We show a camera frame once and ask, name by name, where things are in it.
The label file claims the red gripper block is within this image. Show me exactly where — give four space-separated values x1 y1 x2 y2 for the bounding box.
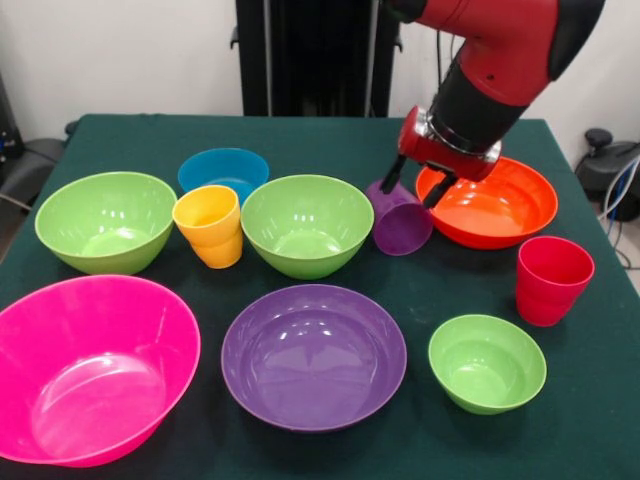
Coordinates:
378 105 503 210

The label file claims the purple plastic cup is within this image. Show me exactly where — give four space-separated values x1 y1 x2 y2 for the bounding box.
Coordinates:
364 178 434 257

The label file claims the orange-red plastic bowl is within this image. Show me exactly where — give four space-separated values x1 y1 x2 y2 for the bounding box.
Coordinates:
415 156 559 250

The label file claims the dark green tablecloth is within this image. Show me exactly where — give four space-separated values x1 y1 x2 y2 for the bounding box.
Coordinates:
0 113 640 480

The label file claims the red plastic cup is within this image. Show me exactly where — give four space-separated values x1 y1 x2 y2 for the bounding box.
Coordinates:
515 236 596 328

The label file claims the black chair base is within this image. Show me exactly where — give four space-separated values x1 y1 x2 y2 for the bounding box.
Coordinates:
0 137 66 211
574 128 640 221

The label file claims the blue plastic bowl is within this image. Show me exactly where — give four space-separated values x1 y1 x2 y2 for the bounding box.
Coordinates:
177 147 271 205

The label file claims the small green plastic bowl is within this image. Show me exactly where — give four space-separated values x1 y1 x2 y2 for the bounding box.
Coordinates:
427 313 548 416

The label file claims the purple plastic bowl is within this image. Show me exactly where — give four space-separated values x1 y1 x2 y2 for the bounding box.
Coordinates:
220 283 408 434

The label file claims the yellow plastic cup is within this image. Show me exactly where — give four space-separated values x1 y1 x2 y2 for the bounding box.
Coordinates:
171 184 245 270

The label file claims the large pink plastic bowl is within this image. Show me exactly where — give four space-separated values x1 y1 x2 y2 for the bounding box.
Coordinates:
0 273 203 469

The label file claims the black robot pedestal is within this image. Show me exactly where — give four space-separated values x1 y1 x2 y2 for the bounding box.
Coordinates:
230 0 404 119

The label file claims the tangle of cables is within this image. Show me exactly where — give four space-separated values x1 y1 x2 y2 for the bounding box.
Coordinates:
599 152 640 274

